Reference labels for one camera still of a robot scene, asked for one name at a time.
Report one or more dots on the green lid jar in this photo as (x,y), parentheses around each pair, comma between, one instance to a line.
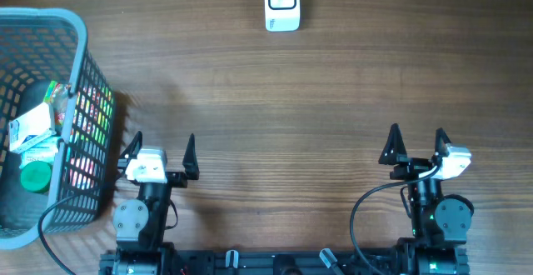
(36,177)

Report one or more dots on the grey plastic mesh basket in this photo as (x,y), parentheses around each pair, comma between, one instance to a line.
(40,45)

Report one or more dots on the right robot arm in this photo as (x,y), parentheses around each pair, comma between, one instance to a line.
(439,222)

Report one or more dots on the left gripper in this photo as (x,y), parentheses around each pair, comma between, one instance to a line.
(179,180)

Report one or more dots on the colourful gummy candy bag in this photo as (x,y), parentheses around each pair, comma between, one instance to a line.
(57,96)

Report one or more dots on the teal tissue packet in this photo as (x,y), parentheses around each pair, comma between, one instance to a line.
(44,151)

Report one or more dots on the orange white snack packet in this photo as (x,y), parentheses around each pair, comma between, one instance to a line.
(81,176)

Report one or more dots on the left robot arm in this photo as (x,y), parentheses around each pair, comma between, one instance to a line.
(140,223)

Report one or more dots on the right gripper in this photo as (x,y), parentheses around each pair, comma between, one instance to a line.
(410,166)

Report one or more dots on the white barcode scanner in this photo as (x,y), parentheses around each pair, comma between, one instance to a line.
(282,15)

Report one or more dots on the white blue carton box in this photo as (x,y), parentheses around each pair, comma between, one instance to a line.
(31,128)

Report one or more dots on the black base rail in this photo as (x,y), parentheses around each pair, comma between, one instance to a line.
(386,260)

